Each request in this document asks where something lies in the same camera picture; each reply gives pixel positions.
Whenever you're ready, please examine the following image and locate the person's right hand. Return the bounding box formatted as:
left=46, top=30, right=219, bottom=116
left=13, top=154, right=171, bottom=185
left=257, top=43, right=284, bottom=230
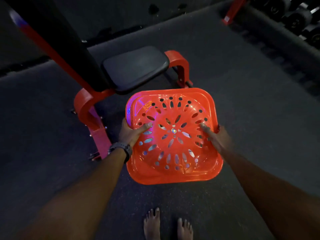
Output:
left=199, top=123, right=233, bottom=156

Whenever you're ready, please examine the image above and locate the person's left hand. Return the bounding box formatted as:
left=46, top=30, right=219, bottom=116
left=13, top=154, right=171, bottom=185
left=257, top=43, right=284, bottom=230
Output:
left=118, top=118, right=153, bottom=148

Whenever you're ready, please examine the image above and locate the red plastic chair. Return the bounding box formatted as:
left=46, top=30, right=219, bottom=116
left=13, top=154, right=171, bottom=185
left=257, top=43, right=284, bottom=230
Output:
left=125, top=88, right=224, bottom=186

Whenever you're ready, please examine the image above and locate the person's left forearm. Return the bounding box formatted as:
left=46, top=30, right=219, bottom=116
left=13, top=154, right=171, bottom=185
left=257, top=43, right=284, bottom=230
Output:
left=22, top=147, right=127, bottom=240

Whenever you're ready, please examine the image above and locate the person's right forearm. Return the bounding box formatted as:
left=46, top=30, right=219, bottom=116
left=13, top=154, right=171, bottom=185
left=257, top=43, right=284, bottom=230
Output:
left=221, top=147, right=320, bottom=240

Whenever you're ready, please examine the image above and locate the person's left foot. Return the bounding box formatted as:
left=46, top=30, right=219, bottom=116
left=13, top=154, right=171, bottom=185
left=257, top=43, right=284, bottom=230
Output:
left=143, top=207, right=161, bottom=240

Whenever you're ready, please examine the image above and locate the person's foot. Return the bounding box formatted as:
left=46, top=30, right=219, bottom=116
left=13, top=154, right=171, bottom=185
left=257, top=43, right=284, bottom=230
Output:
left=143, top=207, right=161, bottom=240
left=177, top=217, right=194, bottom=240

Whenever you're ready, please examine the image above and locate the person's right foot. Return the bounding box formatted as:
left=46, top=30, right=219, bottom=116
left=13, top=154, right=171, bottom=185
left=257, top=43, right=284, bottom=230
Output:
left=177, top=217, right=194, bottom=240

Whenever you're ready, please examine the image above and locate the black wristwatch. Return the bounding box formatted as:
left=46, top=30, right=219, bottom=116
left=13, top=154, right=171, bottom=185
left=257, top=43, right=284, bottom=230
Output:
left=108, top=142, right=133, bottom=164

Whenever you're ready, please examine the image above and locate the red black dumbbell rack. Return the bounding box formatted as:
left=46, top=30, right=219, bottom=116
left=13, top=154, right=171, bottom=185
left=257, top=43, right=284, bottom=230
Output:
left=222, top=0, right=320, bottom=82

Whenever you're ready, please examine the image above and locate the set of black dumbbells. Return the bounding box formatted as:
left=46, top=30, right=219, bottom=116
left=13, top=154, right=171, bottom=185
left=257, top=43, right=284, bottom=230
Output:
left=250, top=0, right=320, bottom=48

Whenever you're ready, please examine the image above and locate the black upright bench red frame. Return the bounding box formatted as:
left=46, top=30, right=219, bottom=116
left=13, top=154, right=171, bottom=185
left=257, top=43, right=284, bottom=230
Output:
left=0, top=0, right=194, bottom=162

